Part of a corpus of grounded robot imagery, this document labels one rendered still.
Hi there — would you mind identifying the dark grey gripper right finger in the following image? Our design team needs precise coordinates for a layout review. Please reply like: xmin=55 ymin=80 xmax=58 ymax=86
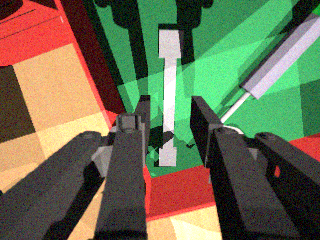
xmin=190 ymin=96 xmax=320 ymax=240

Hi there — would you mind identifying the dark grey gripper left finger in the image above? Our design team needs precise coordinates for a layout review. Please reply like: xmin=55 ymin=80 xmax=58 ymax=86
xmin=0 ymin=95 xmax=151 ymax=240

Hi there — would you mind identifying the grey screwdriver with green band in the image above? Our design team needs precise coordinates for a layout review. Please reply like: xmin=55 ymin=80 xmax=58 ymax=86
xmin=220 ymin=3 xmax=320 ymax=123

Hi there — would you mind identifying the red tool chest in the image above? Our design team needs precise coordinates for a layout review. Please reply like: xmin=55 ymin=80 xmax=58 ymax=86
xmin=0 ymin=0 xmax=320 ymax=222

